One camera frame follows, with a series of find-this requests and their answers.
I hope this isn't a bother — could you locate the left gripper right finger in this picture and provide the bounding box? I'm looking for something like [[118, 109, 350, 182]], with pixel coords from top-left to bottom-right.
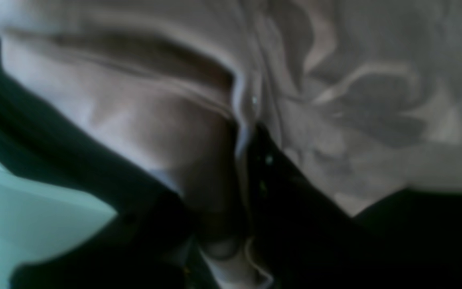
[[249, 126, 462, 289]]

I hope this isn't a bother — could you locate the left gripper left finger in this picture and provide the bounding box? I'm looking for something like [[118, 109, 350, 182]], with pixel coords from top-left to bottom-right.
[[8, 193, 217, 289]]

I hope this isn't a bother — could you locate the pink T-shirt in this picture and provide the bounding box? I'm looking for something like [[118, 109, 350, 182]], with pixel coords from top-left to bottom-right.
[[0, 0, 462, 289]]

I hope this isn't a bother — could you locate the black table cloth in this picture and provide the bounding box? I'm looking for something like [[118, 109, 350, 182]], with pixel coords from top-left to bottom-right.
[[0, 24, 462, 289]]

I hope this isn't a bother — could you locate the white left base block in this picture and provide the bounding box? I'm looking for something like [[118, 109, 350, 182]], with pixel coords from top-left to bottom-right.
[[0, 163, 116, 289]]

